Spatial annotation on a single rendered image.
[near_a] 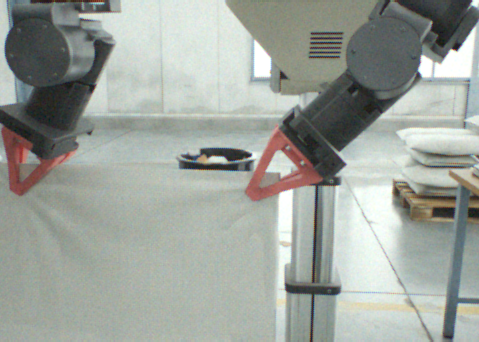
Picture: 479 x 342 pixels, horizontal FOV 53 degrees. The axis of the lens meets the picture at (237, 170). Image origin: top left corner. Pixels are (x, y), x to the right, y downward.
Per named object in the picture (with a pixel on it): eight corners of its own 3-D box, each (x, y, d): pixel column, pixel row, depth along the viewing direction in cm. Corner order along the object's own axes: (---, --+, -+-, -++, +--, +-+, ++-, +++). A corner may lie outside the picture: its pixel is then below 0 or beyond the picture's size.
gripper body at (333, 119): (284, 127, 44) (346, 70, 42) (285, 114, 54) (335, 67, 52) (332, 179, 44) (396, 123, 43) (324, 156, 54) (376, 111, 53)
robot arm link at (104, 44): (127, 34, 52) (80, 7, 51) (106, 34, 45) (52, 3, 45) (101, 90, 54) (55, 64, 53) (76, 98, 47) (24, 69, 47)
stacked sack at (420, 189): (449, 182, 430) (450, 168, 427) (473, 203, 366) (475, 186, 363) (399, 180, 436) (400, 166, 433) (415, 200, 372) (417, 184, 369)
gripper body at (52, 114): (-11, 122, 48) (16, 55, 46) (43, 111, 57) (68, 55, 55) (45, 156, 48) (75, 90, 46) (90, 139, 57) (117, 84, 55)
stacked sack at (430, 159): (450, 154, 427) (451, 140, 424) (480, 171, 362) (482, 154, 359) (400, 154, 430) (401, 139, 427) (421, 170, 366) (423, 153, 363)
